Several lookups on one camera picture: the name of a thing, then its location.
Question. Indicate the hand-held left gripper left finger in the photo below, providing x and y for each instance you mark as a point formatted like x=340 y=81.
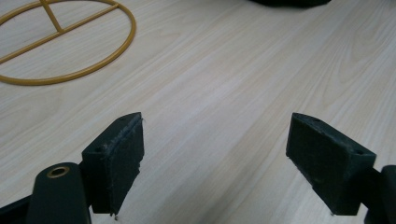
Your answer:
x=116 y=161

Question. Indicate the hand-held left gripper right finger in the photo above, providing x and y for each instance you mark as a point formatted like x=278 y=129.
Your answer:
x=330 y=161

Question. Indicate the dark cloth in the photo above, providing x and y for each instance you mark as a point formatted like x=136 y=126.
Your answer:
x=289 y=2

